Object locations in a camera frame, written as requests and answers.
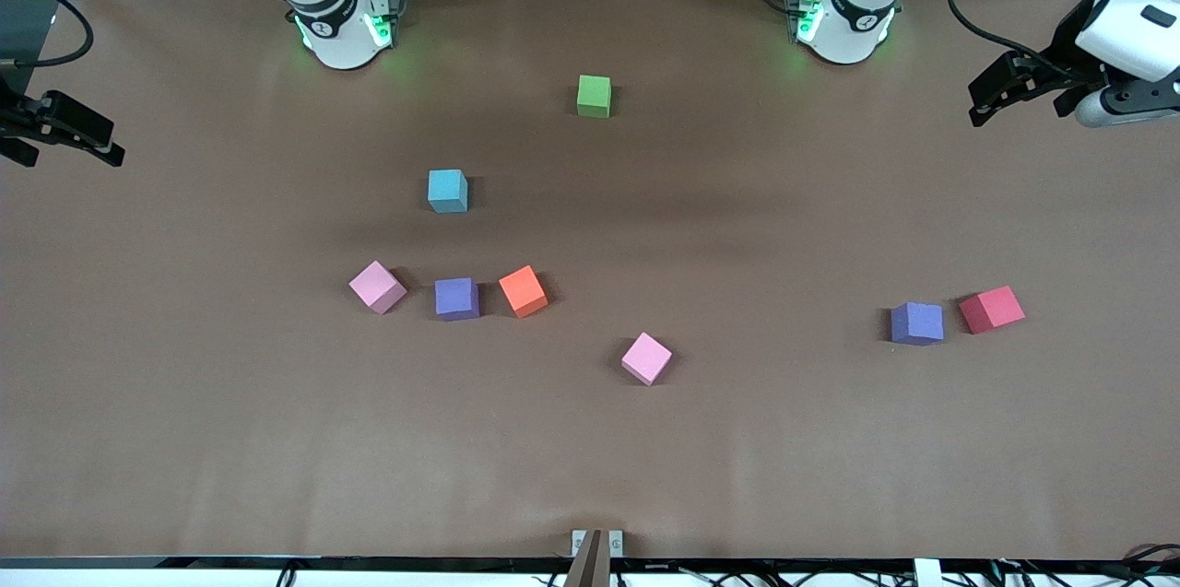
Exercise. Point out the metal clamp bracket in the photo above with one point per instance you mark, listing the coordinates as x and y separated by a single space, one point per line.
616 543

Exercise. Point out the paper table cover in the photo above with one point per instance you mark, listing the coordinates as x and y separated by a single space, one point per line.
277 430

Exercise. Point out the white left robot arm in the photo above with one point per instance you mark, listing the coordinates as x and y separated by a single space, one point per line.
853 16

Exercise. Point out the orange foam cube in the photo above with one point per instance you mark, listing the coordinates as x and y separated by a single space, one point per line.
523 290

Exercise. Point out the pink foam cube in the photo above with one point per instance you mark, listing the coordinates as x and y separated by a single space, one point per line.
376 286
646 358

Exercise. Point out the grey stand pole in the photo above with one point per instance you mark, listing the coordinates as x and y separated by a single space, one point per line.
590 569

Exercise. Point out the green foam cube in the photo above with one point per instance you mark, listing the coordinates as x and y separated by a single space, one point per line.
594 97

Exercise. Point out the purple foam cube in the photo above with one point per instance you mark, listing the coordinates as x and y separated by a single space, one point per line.
456 298
916 322

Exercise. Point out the cyan foam cube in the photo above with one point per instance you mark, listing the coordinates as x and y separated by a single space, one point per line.
447 189

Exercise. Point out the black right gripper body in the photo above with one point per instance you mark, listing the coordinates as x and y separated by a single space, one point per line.
13 120

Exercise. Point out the red foam cube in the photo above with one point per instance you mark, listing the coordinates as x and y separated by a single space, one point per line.
992 309

